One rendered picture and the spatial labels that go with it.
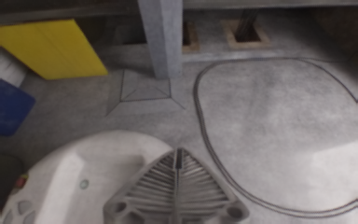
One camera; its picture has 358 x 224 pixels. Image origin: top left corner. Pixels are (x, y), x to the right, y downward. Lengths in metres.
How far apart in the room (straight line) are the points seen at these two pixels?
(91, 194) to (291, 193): 0.90
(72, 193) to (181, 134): 0.55
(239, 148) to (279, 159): 0.22
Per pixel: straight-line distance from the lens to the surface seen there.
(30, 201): 0.60
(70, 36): 1.06
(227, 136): 0.87
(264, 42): 1.54
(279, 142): 1.01
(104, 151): 0.50
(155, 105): 0.91
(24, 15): 1.17
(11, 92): 1.29
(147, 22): 0.78
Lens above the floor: 0.79
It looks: 63 degrees down
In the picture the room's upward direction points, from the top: 1 degrees counter-clockwise
